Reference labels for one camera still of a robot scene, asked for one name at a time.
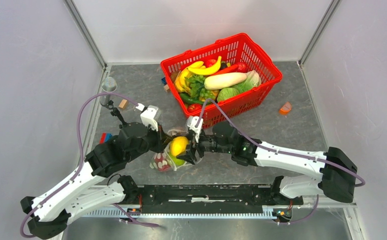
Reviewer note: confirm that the small wooden block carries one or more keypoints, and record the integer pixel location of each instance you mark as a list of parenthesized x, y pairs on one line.
[(123, 104)]

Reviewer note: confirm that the green grape bunch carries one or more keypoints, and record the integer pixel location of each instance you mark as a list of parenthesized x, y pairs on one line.
[(208, 94)]

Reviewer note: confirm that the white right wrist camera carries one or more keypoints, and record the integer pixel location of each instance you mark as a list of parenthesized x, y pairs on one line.
[(194, 124)]

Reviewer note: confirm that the orange slice toy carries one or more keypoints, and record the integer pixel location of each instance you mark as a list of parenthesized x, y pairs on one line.
[(285, 109)]

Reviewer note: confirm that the green lettuce leaf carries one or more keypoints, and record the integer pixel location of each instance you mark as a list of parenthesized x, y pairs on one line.
[(195, 84)]

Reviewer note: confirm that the pale green cabbage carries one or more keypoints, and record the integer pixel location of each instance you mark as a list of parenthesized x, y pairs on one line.
[(253, 80)]

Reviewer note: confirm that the dark green cucumber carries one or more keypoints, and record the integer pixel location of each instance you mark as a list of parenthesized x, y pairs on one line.
[(187, 99)]

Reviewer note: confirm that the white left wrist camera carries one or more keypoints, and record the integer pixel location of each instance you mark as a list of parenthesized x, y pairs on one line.
[(149, 116)]

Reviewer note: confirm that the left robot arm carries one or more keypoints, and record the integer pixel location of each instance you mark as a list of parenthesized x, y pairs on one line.
[(50, 213)]

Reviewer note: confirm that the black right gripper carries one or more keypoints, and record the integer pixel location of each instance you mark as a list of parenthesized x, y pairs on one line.
[(189, 154)]

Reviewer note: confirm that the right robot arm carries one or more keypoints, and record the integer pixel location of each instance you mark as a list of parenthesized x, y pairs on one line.
[(330, 173)]

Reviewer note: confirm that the red chili pepper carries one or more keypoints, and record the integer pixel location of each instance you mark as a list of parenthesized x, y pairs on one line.
[(229, 69)]

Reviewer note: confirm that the red plastic basket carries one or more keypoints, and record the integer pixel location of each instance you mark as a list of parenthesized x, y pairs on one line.
[(237, 48)]

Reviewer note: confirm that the clear zip top bag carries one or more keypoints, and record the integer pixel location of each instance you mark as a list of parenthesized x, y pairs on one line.
[(174, 132)]

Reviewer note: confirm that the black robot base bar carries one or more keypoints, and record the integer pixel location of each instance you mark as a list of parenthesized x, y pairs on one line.
[(207, 199)]

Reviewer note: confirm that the red blue toy brick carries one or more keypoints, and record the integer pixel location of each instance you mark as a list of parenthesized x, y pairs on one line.
[(105, 137)]

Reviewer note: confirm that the green lime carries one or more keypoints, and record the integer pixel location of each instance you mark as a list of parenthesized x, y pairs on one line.
[(174, 161)]

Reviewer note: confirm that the yellow banana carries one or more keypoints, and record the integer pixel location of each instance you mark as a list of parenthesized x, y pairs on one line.
[(181, 84), (208, 70)]

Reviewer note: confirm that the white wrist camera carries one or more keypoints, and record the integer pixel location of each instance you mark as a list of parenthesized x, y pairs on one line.
[(194, 124), (149, 116)]

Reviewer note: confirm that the white long squash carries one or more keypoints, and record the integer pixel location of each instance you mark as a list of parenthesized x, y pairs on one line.
[(221, 81)]

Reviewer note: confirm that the black mini tripod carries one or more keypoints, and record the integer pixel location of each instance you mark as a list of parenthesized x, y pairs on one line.
[(115, 113)]

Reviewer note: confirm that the red apple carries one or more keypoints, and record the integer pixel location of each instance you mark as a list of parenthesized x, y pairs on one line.
[(160, 163), (241, 67), (209, 63)]

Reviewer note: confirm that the yellow lemon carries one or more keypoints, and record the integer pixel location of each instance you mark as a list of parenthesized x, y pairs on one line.
[(178, 145)]

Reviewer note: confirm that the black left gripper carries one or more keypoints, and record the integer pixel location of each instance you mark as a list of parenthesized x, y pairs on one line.
[(162, 138)]

